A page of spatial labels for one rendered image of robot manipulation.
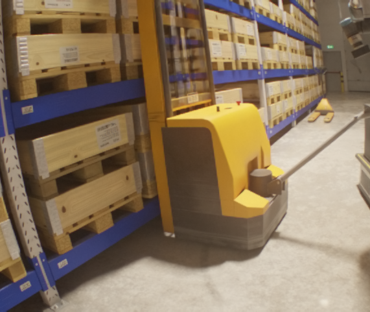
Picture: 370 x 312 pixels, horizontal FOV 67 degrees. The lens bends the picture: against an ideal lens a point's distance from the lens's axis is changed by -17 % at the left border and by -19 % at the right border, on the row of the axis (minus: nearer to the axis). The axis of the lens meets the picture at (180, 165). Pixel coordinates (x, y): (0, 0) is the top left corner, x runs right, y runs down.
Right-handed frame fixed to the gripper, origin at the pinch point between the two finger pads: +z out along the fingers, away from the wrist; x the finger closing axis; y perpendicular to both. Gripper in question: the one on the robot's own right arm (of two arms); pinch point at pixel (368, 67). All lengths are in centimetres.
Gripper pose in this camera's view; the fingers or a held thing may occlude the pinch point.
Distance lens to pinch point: 216.8
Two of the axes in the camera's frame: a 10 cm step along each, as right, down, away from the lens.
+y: -5.3, 2.8, -8.0
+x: 7.4, -3.1, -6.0
